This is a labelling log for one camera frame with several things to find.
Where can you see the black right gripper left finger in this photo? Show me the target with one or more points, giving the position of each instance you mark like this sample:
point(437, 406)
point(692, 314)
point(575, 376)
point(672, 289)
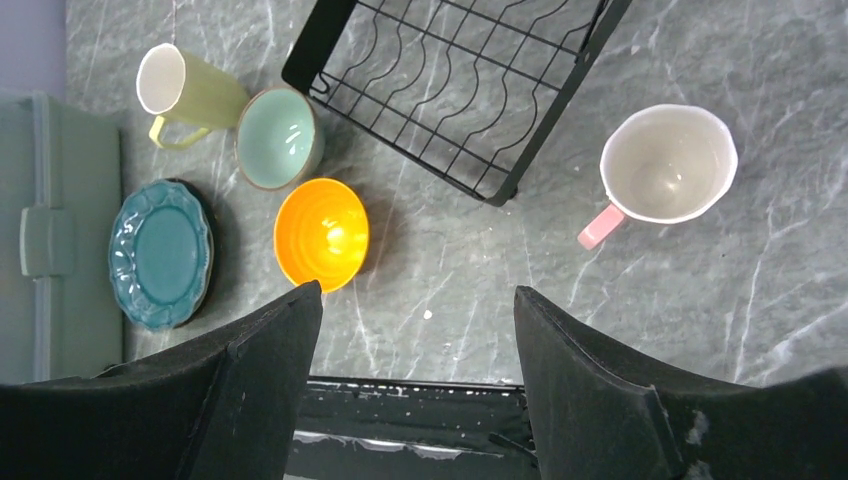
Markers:
point(223, 405)

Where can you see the teal scalloped plate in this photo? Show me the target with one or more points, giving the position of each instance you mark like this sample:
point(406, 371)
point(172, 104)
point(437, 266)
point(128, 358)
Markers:
point(161, 255)

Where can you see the pale yellow mug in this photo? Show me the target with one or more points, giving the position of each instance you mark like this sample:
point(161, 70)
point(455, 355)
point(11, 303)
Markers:
point(174, 85)

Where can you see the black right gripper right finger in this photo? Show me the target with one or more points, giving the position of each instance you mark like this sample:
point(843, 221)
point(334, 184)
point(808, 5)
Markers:
point(600, 409)

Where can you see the yellow ribbed bowl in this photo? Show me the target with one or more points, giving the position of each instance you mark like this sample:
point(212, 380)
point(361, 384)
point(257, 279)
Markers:
point(321, 233)

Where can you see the clear plastic storage box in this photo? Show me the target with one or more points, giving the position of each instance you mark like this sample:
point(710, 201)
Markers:
point(60, 194)

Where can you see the black wire dish rack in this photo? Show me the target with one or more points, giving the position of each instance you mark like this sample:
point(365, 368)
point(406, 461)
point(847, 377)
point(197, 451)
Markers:
point(468, 90)

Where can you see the pink mug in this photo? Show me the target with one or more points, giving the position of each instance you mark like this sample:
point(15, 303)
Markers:
point(665, 164)

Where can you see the light green ceramic bowl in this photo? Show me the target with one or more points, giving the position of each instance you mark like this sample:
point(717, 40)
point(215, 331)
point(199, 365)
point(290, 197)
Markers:
point(279, 139)

